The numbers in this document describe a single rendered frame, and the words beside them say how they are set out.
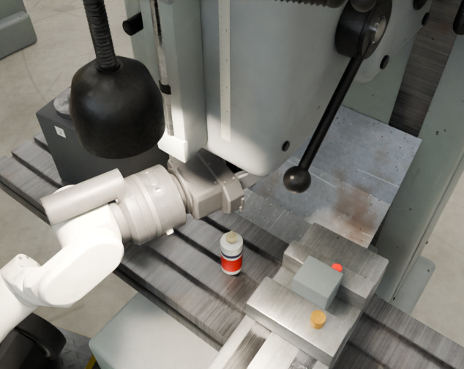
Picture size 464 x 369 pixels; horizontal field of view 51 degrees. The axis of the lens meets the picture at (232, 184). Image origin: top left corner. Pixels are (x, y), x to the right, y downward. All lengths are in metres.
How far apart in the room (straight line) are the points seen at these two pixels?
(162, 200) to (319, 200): 0.52
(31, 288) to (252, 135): 0.30
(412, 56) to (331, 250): 0.36
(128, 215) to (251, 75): 0.25
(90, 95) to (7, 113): 2.59
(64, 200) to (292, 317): 0.38
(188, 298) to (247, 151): 0.45
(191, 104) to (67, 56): 2.83
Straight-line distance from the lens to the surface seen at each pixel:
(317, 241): 0.89
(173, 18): 0.42
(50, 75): 3.15
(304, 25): 0.44
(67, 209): 0.58
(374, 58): 0.62
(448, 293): 2.14
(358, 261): 0.88
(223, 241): 0.85
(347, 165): 1.04
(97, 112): 0.36
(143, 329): 0.97
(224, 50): 0.45
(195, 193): 0.62
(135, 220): 0.60
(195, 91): 0.48
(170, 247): 0.96
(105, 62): 0.37
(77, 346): 1.49
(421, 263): 1.92
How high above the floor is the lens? 1.71
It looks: 48 degrees down
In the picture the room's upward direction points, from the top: straight up
